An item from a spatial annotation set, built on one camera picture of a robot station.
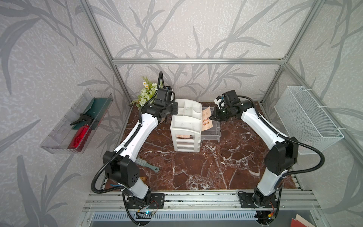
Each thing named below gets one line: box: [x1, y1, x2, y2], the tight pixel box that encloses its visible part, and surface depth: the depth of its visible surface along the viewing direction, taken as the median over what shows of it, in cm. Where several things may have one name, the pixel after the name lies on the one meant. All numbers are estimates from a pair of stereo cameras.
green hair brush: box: [135, 157, 160, 172], surface depth 88 cm
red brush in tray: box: [67, 123, 92, 153], surface depth 59 cm
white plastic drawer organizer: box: [170, 98, 203, 153], surface depth 84 cm
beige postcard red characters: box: [201, 106, 213, 132], surface depth 87 cm
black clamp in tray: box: [69, 113, 95, 126], surface depth 67 cm
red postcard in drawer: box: [176, 134, 193, 140], surface depth 93 cm
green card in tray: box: [70, 97, 113, 130], surface depth 70 cm
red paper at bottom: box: [290, 217, 308, 227], surface depth 69 cm
